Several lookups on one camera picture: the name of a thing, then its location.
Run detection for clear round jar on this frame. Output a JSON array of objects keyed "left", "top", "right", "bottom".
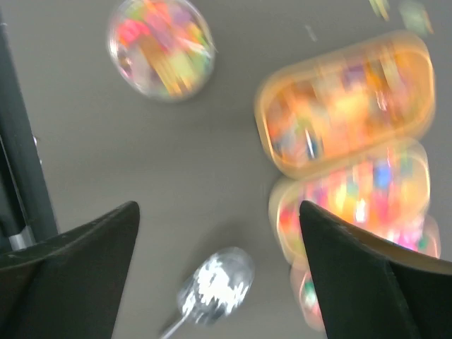
[{"left": 107, "top": 1, "right": 216, "bottom": 102}]

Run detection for spilled green gummy candy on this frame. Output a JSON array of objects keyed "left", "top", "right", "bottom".
[{"left": 369, "top": 0, "right": 390, "bottom": 21}]

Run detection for silver metal scoop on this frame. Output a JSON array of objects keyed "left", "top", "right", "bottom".
[{"left": 161, "top": 247, "right": 255, "bottom": 338}]

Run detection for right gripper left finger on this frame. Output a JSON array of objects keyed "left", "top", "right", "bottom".
[{"left": 1, "top": 201, "right": 140, "bottom": 338}]

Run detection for black base crossbar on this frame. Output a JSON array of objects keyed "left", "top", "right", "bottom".
[{"left": 1, "top": 20, "right": 58, "bottom": 251}]

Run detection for orange tray yellow gummies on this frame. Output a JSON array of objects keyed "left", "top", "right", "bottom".
[{"left": 254, "top": 31, "right": 436, "bottom": 179}]

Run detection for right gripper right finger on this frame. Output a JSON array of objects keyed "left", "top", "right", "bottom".
[{"left": 299, "top": 201, "right": 451, "bottom": 338}]

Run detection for pink tray colourful candies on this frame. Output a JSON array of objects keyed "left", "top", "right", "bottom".
[{"left": 290, "top": 215, "right": 441, "bottom": 332}]

